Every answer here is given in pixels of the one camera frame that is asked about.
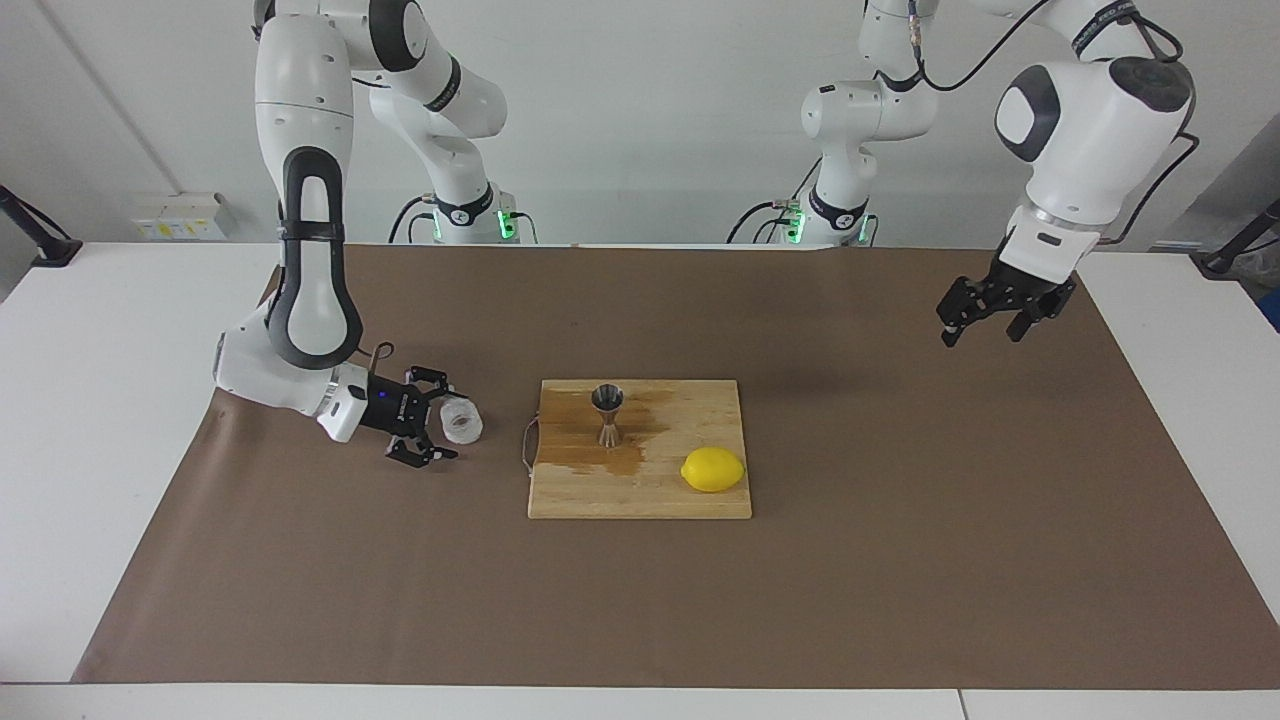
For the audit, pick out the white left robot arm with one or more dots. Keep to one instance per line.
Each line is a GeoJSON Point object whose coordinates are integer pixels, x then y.
{"type": "Point", "coordinates": [1090, 130]}

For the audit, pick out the steel double jigger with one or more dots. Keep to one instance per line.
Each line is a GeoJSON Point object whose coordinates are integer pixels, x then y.
{"type": "Point", "coordinates": [608, 435]}

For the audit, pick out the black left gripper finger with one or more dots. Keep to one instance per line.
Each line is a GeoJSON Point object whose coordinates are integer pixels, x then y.
{"type": "Point", "coordinates": [965, 305]}
{"type": "Point", "coordinates": [1045, 315]}

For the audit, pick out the brown paper table mat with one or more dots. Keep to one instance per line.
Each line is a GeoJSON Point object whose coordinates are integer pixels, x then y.
{"type": "Point", "coordinates": [900, 580]}

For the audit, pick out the white wall power strip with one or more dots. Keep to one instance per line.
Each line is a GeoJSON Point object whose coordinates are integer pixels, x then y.
{"type": "Point", "coordinates": [180, 220]}

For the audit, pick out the yellow lemon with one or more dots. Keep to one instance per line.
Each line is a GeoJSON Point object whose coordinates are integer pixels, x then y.
{"type": "Point", "coordinates": [713, 470]}

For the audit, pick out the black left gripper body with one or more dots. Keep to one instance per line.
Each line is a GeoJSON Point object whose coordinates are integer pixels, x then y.
{"type": "Point", "coordinates": [1030, 288]}

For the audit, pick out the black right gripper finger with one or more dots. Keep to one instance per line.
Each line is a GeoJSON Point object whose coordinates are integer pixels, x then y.
{"type": "Point", "coordinates": [420, 453]}
{"type": "Point", "coordinates": [432, 380]}

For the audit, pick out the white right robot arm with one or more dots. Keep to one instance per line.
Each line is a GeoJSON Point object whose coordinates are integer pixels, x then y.
{"type": "Point", "coordinates": [300, 100]}

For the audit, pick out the wooden cutting board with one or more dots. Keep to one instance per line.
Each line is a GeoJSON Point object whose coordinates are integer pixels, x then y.
{"type": "Point", "coordinates": [620, 495]}

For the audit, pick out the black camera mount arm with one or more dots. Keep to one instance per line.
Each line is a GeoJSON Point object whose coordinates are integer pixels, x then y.
{"type": "Point", "coordinates": [1220, 265]}
{"type": "Point", "coordinates": [55, 250]}

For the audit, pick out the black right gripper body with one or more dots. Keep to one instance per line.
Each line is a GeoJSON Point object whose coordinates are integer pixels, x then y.
{"type": "Point", "coordinates": [392, 405]}

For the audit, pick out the blue object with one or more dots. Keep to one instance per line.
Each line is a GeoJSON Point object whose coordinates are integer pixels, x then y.
{"type": "Point", "coordinates": [1273, 310]}

